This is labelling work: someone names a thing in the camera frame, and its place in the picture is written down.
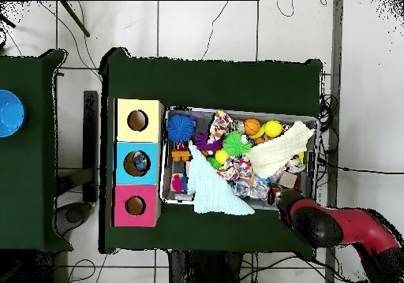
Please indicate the blue spiky ball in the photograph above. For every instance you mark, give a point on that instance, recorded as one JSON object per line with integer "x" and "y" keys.
{"x": 181, "y": 128}

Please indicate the crushed clear water bottle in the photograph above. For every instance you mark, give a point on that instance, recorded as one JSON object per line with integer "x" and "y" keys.
{"x": 140, "y": 163}
{"x": 254, "y": 187}

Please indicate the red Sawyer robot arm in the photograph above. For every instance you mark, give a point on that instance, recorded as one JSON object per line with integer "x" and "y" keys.
{"x": 353, "y": 229}

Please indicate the shallow clear mesh bin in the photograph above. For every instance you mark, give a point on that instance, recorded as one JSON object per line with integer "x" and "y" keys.
{"x": 165, "y": 195}

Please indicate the wooden box with three holes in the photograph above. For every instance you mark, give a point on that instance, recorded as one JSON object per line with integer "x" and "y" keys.
{"x": 151, "y": 195}

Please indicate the purple spiky ball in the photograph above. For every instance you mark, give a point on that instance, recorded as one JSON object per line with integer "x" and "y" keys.
{"x": 205, "y": 143}

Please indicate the small dark green spiky ball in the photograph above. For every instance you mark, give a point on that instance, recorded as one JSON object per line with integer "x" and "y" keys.
{"x": 213, "y": 163}

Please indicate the small yellow ball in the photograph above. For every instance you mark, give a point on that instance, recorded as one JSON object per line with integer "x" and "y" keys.
{"x": 221, "y": 156}

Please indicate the small orange toy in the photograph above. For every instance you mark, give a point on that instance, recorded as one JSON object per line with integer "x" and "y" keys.
{"x": 181, "y": 155}

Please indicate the colourful patterned cloth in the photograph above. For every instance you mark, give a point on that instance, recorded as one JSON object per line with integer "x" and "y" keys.
{"x": 221, "y": 124}

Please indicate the mint green cloth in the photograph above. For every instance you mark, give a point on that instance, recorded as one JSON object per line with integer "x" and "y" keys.
{"x": 214, "y": 191}

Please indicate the orange toy basketball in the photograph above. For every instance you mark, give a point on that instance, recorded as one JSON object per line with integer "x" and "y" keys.
{"x": 252, "y": 126}

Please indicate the yellow smiley ball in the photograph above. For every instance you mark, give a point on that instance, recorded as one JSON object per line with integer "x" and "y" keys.
{"x": 273, "y": 129}

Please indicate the pale yellow cloth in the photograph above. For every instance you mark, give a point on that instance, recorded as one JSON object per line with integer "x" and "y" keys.
{"x": 281, "y": 149}

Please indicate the side table with green cloth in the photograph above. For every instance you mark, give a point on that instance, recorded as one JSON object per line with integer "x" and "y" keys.
{"x": 41, "y": 169}

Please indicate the blue bowl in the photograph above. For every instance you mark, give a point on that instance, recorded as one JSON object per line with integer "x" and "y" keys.
{"x": 9, "y": 113}

